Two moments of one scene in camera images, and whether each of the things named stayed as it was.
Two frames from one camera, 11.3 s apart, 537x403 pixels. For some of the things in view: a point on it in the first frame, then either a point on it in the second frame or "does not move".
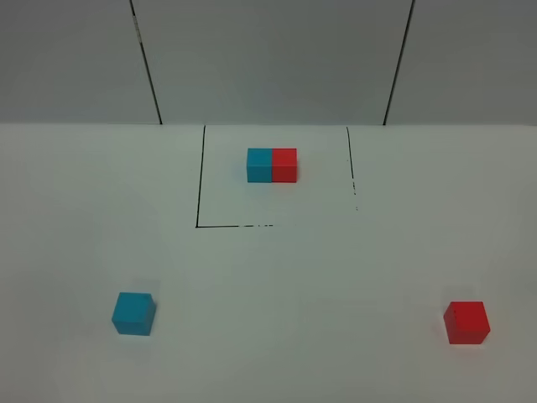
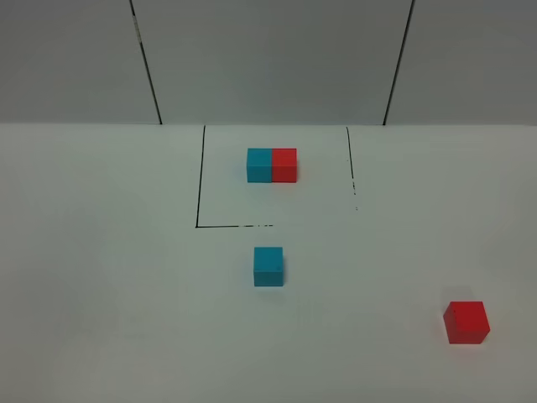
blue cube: [133, 313] to [268, 266]
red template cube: [284, 167] does not move
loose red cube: [466, 322] does not move
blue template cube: [259, 162] does not move
